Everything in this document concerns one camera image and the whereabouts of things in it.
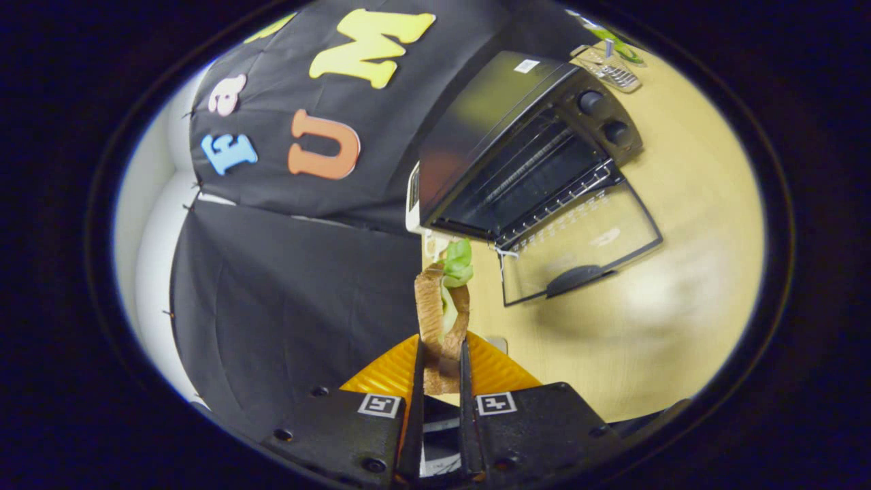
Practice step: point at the small white dish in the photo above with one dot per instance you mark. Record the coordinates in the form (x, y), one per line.
(435, 243)

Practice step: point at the clear glass cup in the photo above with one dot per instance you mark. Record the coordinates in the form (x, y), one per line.
(616, 76)

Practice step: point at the lettuce sandwich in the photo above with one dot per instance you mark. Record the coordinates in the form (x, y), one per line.
(430, 306)

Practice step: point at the white slot toaster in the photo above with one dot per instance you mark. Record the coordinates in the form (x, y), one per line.
(412, 197)

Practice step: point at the green plastic bottle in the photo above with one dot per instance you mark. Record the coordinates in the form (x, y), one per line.
(620, 49)

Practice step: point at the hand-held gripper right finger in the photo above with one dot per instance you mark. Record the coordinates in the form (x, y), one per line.
(537, 429)

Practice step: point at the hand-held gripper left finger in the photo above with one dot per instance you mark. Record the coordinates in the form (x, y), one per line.
(340, 429)

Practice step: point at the black toaster oven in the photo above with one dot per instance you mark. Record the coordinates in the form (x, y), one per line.
(476, 122)

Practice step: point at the black backdrop cloth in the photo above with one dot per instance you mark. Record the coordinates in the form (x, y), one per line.
(286, 292)

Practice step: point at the striped drinking straw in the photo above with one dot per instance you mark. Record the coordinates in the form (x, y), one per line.
(609, 47)

